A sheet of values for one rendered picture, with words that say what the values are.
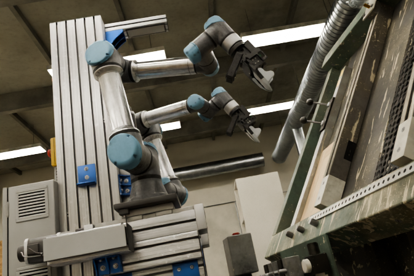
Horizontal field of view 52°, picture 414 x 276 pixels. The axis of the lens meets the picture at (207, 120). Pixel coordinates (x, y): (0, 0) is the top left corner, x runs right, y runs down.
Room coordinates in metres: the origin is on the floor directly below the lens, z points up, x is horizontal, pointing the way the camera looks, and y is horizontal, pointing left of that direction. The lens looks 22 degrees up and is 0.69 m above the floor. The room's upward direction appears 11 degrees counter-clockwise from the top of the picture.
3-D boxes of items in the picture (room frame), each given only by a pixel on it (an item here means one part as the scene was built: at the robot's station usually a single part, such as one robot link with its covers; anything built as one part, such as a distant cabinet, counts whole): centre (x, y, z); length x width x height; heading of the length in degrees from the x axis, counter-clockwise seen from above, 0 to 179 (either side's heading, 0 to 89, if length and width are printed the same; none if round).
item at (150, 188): (1.56, 0.27, 1.09); 0.15 x 0.15 x 0.10
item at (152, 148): (1.56, 0.27, 1.20); 0.13 x 0.12 x 0.14; 170
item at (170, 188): (2.06, 0.30, 1.20); 0.13 x 0.12 x 0.14; 158
